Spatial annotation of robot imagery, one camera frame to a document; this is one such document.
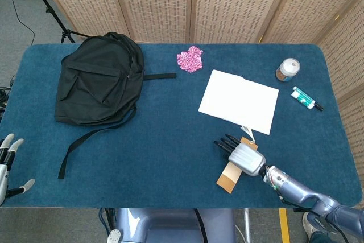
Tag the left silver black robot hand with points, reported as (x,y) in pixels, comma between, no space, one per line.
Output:
(4,169)

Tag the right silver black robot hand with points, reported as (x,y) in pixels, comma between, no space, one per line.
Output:
(247,159)

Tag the brown white paper bookmark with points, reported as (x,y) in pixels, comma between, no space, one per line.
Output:
(229,179)

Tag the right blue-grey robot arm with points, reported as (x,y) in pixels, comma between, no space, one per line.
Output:
(307,194)

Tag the open white notebook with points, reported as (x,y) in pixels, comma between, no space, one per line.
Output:
(239,99)

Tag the metal table leg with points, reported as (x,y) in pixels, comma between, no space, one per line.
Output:
(247,224)

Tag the small teal white tube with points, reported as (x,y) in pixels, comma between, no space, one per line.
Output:
(297,95)

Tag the teal white marker pen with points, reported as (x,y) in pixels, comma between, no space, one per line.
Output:
(308,101)

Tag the white sneaker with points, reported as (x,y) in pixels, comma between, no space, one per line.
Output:
(307,224)

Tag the brown jar with white lid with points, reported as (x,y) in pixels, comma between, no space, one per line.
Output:
(287,69)

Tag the blue-grey robot torso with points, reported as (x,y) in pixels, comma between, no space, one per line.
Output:
(170,226)

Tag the blue carpet table mat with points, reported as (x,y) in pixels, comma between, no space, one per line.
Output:
(142,154)

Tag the blue jeans leg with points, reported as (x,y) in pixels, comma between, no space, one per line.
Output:
(321,238)

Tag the pink patterned cloth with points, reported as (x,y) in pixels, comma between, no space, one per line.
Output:
(190,59)

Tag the black fabric backpack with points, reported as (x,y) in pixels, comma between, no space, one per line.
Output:
(96,83)

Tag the wicker folding screen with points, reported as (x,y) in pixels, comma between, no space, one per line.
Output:
(227,4)

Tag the black tripod stand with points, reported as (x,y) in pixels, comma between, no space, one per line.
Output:
(48,6)

